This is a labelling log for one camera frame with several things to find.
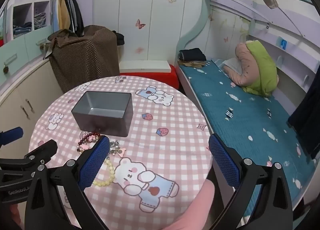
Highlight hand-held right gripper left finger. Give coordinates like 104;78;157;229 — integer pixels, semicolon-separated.
24;135;111;230

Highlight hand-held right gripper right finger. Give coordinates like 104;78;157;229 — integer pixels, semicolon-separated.
208;134;293;230

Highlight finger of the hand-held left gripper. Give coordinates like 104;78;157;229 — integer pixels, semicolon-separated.
24;139;58;163
0;127;24;147

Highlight yellow bead bracelet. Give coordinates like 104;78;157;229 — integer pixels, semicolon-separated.
93;148;127;187

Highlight dark red bead bracelet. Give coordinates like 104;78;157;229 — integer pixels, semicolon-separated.
76;132;102;154

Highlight silver charm bracelet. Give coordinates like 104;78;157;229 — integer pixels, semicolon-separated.
108;140;120;157

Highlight grey metal box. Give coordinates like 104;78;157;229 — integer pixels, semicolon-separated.
71;91;133;137

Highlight cream cabinet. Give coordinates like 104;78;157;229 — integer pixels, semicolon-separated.
0;59;64;143

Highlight blue printed bed sheet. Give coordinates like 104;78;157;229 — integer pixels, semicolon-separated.
179;59;317;220

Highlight pink checkered tablecloth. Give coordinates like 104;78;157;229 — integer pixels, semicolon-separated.
28;75;222;230

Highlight mint green drawer cabinet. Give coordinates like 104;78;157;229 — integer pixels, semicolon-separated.
0;27;54;86

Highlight pink plush pillow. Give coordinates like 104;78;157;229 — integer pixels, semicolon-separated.
222;43;258;86

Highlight white pillow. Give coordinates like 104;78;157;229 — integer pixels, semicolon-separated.
221;57;243;74

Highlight dark hanging garment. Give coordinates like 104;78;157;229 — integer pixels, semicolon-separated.
287;69;320;157

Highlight red stool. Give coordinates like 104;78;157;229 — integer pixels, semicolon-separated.
120;64;180;90

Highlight pink and green plush toy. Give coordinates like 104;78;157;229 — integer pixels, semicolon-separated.
241;41;280;97

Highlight tan stockings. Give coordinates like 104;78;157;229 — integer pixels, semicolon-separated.
178;60;210;68

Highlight folded blue jeans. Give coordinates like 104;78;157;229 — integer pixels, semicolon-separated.
14;22;32;37

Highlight folded black clothes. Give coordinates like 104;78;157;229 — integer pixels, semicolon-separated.
178;48;207;62

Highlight folded light clothes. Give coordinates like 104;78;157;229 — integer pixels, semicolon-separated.
34;13;47;28

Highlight black cloth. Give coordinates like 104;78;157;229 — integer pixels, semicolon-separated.
111;31;125;46

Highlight row of hanging clothes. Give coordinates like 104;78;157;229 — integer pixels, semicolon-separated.
50;0;85;37

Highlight white wardrobe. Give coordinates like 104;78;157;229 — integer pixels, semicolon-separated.
92;0;215;63

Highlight brown hanging cloth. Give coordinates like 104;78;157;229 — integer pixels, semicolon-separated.
261;0;279;10

